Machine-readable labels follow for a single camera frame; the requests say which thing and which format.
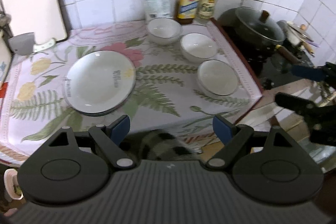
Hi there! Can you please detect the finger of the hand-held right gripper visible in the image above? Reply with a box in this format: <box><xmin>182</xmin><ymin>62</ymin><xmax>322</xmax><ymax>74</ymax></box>
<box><xmin>291</xmin><ymin>63</ymin><xmax>336</xmax><ymax>81</ymax></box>
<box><xmin>275</xmin><ymin>92</ymin><xmax>336</xmax><ymax>119</ymax></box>

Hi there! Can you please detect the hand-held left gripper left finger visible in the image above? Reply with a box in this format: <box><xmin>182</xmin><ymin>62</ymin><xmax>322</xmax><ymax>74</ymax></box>
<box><xmin>47</xmin><ymin>114</ymin><xmax>137</xmax><ymax>169</ymax></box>

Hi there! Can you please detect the white-handled cleaver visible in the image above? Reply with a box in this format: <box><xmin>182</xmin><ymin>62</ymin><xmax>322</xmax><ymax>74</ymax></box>
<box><xmin>8</xmin><ymin>32</ymin><xmax>57</xmax><ymax>55</ymax></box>

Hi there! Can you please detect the black cooking pot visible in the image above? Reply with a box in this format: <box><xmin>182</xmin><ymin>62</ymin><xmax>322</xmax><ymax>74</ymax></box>
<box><xmin>218</xmin><ymin>7</ymin><xmax>301</xmax><ymax>63</ymax></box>

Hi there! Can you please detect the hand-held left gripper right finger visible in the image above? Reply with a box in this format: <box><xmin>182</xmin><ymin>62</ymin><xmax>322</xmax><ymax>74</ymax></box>
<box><xmin>205</xmin><ymin>114</ymin><xmax>292</xmax><ymax>169</ymax></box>

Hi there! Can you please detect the small white bowl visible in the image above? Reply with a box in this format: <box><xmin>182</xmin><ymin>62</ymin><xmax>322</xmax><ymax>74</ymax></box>
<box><xmin>180</xmin><ymin>33</ymin><xmax>217</xmax><ymax>63</ymax></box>
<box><xmin>197</xmin><ymin>60</ymin><xmax>240</xmax><ymax>97</ymax></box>
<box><xmin>146</xmin><ymin>18</ymin><xmax>183</xmax><ymax>45</ymax></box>

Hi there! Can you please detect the small white pot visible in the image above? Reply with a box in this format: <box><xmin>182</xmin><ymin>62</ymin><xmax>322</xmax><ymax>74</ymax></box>
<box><xmin>285</xmin><ymin>21</ymin><xmax>315</xmax><ymax>56</ymax></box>

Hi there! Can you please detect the floral tablecloth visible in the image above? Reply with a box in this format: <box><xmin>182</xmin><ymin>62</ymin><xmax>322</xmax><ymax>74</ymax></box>
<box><xmin>0</xmin><ymin>22</ymin><xmax>263</xmax><ymax>161</ymax></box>

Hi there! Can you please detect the large white deep plate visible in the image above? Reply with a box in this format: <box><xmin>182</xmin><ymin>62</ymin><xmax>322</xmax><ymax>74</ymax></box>
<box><xmin>64</xmin><ymin>51</ymin><xmax>136</xmax><ymax>112</ymax></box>

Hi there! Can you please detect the black stove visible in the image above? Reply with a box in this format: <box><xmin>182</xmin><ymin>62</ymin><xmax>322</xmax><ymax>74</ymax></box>
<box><xmin>218</xmin><ymin>25</ymin><xmax>323</xmax><ymax>88</ymax></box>

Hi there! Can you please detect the white seasoning bag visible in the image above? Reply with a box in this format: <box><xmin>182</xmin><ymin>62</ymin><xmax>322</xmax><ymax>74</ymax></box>
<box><xmin>142</xmin><ymin>0</ymin><xmax>174</xmax><ymax>24</ymax></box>

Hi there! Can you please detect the glass pot lid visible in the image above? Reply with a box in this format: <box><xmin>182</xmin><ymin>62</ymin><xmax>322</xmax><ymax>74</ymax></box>
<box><xmin>235</xmin><ymin>7</ymin><xmax>285</xmax><ymax>42</ymax></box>

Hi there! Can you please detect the white rice cooker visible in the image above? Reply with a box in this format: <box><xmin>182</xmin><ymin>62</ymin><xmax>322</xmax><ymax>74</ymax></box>
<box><xmin>0</xmin><ymin>30</ymin><xmax>13</xmax><ymax>85</ymax></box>

